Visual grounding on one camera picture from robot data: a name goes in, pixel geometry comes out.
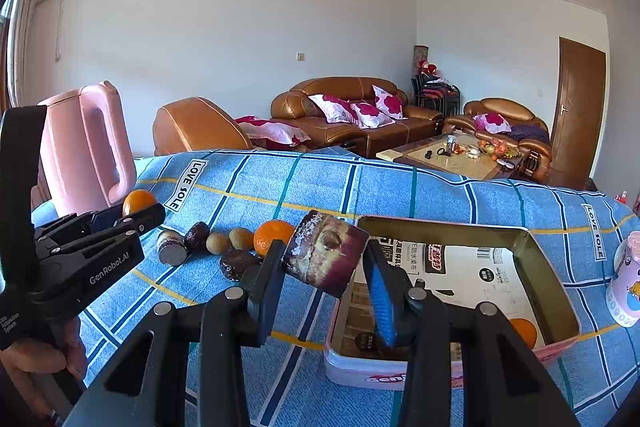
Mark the tall patterned vase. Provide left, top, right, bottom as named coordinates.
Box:
left=413, top=45, right=430, bottom=78

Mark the person's left hand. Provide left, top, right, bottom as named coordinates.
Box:
left=0, top=318, right=89, bottom=418

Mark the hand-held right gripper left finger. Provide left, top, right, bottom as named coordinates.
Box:
left=62, top=239, right=288, bottom=427

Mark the dark red date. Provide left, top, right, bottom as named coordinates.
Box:
left=220, top=249, right=262, bottom=283
left=184, top=221, right=211, bottom=253

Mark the pink cartoon cup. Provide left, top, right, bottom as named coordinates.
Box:
left=605, top=231, right=640, bottom=328

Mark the brown leather armchair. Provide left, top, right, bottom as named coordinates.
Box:
left=442, top=98, right=553, bottom=182

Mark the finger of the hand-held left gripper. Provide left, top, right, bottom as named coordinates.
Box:
left=112, top=203, right=167, bottom=235
left=34, top=208, right=126, bottom=242

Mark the brown leather chaise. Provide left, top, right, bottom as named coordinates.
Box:
left=152, top=97, right=253, bottom=156

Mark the wooden coffee table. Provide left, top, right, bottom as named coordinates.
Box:
left=376, top=132, right=526, bottom=182

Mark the patterned curtain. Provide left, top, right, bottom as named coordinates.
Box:
left=6, top=0, right=63, bottom=110

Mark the brown leather sofa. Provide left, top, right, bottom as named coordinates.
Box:
left=270, top=77, right=446, bottom=158

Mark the orange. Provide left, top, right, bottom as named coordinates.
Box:
left=253, top=220, right=296, bottom=259
left=122, top=189, right=158, bottom=218
left=510, top=318, right=538, bottom=350

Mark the pink printed cardboard box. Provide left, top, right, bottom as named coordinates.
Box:
left=322, top=215, right=582, bottom=392

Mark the brown wooden door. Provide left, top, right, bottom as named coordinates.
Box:
left=549, top=37, right=607, bottom=190

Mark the purple cloth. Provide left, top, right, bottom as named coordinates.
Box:
left=510, top=124, right=551, bottom=145

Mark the white pink flowered pillow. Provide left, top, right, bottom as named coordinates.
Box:
left=372, top=85, right=407, bottom=120
left=308, top=94, right=358, bottom=125
left=235, top=116, right=311, bottom=148
left=350, top=102, right=396, bottom=128
left=472, top=113, right=512, bottom=134

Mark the stack of dark chairs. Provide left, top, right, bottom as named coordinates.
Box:
left=411, top=74, right=461, bottom=116

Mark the pink electric kettle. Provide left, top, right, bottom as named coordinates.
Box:
left=31, top=80, right=137, bottom=218

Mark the plate of mixed fruit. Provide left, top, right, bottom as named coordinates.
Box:
left=475, top=139, right=521, bottom=160

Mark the blue checkered blanket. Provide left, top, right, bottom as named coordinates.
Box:
left=30, top=149, right=640, bottom=427

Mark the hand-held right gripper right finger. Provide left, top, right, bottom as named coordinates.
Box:
left=361, top=239, right=583, bottom=427

